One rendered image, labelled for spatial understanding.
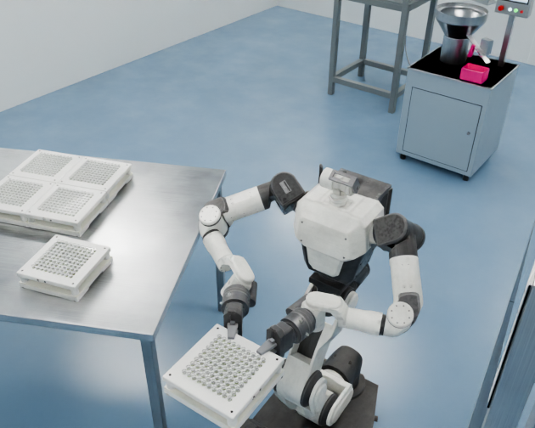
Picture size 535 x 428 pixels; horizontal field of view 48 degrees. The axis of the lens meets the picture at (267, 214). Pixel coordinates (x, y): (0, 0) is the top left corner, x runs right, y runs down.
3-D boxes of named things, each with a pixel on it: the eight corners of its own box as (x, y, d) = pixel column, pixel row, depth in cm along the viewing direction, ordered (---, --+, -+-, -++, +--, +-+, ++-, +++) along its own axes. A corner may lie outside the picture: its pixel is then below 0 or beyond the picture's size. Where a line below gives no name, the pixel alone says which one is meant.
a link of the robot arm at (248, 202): (193, 199, 213) (253, 178, 212) (204, 217, 224) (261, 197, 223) (200, 227, 207) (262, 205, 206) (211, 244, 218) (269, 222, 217)
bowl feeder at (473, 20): (419, 61, 448) (427, 10, 426) (440, 48, 472) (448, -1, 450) (483, 78, 424) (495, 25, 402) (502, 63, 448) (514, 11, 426)
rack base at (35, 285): (19, 286, 224) (18, 282, 222) (59, 247, 243) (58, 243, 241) (77, 301, 217) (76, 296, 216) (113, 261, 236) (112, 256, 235)
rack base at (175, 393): (233, 435, 160) (233, 430, 159) (164, 392, 171) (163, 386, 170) (284, 374, 177) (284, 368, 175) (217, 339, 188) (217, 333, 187)
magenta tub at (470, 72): (458, 79, 422) (461, 67, 417) (465, 74, 430) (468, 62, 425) (481, 85, 414) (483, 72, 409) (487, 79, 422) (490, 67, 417)
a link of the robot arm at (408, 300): (424, 333, 190) (416, 263, 197) (428, 326, 178) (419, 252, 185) (386, 335, 191) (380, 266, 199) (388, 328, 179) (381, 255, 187)
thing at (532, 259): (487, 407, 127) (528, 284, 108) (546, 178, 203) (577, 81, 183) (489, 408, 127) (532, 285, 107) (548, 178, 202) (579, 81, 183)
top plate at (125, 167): (57, 186, 270) (56, 182, 269) (85, 160, 290) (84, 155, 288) (107, 194, 265) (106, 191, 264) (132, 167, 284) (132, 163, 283)
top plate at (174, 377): (233, 424, 157) (233, 419, 156) (162, 380, 168) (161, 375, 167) (284, 363, 174) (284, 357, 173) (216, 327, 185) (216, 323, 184)
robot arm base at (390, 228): (387, 256, 206) (392, 223, 208) (423, 258, 198) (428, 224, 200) (366, 245, 194) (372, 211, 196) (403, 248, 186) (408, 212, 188)
